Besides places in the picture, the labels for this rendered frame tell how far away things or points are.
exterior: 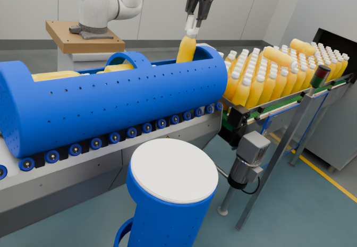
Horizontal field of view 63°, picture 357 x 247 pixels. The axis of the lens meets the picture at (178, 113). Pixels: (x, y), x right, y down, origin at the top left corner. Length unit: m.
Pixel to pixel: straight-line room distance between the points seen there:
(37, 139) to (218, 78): 0.76
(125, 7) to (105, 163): 0.96
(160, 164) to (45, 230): 1.23
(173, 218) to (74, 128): 0.39
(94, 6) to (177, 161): 1.00
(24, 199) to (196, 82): 0.73
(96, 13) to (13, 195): 1.01
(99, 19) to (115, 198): 1.20
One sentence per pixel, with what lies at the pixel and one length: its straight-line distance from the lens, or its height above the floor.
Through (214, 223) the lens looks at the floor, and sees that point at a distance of 2.19.
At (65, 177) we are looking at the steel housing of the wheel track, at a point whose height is 0.87.
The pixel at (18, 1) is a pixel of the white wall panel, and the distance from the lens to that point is 3.89.
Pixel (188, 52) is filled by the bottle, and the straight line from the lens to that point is 1.31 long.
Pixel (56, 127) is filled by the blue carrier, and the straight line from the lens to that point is 0.89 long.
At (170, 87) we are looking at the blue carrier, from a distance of 1.08.
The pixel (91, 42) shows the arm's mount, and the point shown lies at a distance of 1.63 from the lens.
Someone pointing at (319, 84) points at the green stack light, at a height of 1.18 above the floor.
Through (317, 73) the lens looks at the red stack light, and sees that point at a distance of 1.57.
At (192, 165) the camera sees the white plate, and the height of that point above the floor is 1.04.
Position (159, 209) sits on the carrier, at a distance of 0.85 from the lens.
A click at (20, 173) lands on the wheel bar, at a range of 1.00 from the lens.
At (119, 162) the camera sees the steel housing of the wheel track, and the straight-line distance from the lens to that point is 1.15.
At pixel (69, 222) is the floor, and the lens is 2.03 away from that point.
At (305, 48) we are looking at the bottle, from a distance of 2.31.
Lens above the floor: 1.64
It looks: 31 degrees down
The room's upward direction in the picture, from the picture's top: 15 degrees clockwise
